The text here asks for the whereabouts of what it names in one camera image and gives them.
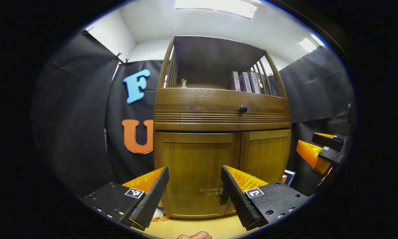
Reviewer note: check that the penguin plush toy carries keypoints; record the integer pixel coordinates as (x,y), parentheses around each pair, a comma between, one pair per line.
(158,214)

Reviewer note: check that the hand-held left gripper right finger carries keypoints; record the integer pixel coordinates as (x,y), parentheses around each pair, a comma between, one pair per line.
(235,199)

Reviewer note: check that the black backdrop cloth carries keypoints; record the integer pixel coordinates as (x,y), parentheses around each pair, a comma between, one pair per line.
(315,86)
(73,116)
(116,99)

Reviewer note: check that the wooden double-door shoe cabinet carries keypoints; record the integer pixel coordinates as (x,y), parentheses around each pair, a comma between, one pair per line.
(219,106)

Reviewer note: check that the small pale figurine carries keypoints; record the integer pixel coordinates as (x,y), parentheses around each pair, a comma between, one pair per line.
(184,83)

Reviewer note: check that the ceiling light panel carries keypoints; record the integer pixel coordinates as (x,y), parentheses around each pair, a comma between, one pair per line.
(310,43)

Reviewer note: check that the pink book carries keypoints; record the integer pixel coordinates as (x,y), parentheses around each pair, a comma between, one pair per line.
(235,82)

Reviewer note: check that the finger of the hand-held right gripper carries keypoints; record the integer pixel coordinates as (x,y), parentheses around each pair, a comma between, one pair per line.
(331,142)
(310,154)

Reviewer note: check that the blue hardcover book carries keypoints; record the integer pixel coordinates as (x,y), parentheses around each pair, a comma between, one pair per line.
(290,177)

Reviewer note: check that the purple book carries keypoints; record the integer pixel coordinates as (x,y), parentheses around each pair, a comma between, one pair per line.
(245,83)

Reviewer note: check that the wooden shoe cabinet door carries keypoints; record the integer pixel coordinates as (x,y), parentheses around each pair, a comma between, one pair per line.
(192,159)
(265,156)

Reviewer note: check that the grey book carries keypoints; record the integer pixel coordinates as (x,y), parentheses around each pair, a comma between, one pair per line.
(254,83)

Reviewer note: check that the black round drawer knob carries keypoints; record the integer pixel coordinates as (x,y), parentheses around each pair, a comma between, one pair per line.
(243,109)

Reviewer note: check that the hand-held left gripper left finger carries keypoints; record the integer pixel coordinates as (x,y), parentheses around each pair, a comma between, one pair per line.
(152,199)

